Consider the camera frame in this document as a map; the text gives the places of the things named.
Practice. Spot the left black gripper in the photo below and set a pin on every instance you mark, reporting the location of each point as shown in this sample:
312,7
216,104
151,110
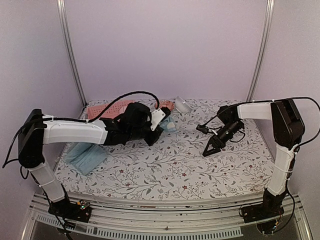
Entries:
151,140

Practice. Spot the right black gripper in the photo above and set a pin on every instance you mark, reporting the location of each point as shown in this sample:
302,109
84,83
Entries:
217,143

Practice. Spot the pink plastic basket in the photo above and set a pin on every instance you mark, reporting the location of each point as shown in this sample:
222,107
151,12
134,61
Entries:
116,109

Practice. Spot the blue patterned towel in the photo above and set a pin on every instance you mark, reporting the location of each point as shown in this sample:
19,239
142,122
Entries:
168,125

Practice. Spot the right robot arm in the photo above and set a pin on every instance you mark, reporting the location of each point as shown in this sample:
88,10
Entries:
287,127

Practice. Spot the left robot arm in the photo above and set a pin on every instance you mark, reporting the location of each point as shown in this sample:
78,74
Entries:
40,130

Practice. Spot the red patterned bowl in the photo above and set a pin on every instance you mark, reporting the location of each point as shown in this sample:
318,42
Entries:
166,104

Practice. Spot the white tipped bowl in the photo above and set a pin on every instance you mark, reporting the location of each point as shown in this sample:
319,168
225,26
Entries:
181,105

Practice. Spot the floral table mat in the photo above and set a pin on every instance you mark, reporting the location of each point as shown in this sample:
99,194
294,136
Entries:
174,168

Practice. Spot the plain teal folded towel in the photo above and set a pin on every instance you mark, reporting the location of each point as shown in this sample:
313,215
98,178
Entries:
84,157

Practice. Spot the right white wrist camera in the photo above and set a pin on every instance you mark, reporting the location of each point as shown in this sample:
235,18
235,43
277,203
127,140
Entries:
206,130

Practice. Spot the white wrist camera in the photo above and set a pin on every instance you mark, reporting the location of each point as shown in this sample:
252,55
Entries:
158,115
206,130

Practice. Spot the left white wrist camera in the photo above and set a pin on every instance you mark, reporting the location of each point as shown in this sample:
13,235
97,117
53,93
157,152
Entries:
158,115

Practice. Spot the front aluminium rail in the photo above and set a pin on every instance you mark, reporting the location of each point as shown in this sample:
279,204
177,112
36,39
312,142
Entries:
202,219

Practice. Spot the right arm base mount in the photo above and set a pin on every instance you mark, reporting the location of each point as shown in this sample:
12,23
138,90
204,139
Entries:
270,207

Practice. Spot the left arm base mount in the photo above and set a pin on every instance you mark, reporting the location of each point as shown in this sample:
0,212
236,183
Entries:
79,211

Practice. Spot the left aluminium frame post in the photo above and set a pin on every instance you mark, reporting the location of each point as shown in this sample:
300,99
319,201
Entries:
62,13

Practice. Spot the aluminium frame post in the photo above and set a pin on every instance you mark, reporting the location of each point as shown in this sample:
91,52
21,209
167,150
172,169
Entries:
62,13
267,23

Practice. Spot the right aluminium frame post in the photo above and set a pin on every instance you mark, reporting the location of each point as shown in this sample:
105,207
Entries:
267,23

